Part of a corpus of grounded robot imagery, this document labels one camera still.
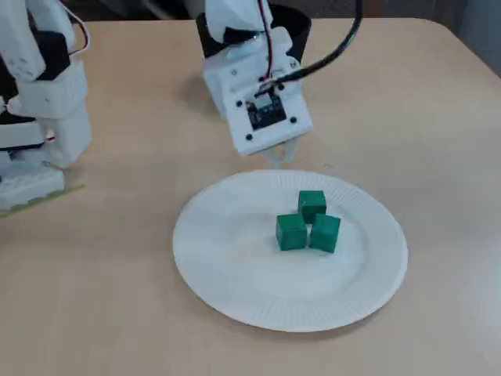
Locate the black pot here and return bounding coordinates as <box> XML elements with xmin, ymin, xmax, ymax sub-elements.
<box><xmin>195</xmin><ymin>4</ymin><xmax>313</xmax><ymax>74</ymax></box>

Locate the green tape strip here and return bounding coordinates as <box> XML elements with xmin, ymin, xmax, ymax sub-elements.
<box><xmin>0</xmin><ymin>183</ymin><xmax>86</xmax><ymax>215</ymax></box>

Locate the green block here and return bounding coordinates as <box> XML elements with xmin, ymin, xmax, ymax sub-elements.
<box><xmin>308</xmin><ymin>213</ymin><xmax>341</xmax><ymax>255</ymax></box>
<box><xmin>297</xmin><ymin>190</ymin><xmax>327</xmax><ymax>225</ymax></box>
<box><xmin>275</xmin><ymin>213</ymin><xmax>308</xmax><ymax>251</ymax></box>

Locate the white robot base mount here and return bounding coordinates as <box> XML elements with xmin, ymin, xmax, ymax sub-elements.
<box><xmin>0</xmin><ymin>162</ymin><xmax>67</xmax><ymax>208</ymax></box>

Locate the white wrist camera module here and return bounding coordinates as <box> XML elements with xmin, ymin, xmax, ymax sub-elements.
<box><xmin>202</xmin><ymin>52</ymin><xmax>315</xmax><ymax>157</ymax></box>

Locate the red white servo wire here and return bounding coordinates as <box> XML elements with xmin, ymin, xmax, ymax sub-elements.
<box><xmin>66</xmin><ymin>11</ymin><xmax>92</xmax><ymax>58</ymax></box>
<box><xmin>256</xmin><ymin>0</ymin><xmax>276</xmax><ymax>85</ymax></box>

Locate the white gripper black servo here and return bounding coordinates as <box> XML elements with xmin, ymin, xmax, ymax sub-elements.
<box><xmin>224</xmin><ymin>28</ymin><xmax>303</xmax><ymax>165</ymax></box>

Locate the white paper plate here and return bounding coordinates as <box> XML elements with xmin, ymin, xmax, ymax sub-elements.
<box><xmin>171</xmin><ymin>168</ymin><xmax>409</xmax><ymax>334</ymax></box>

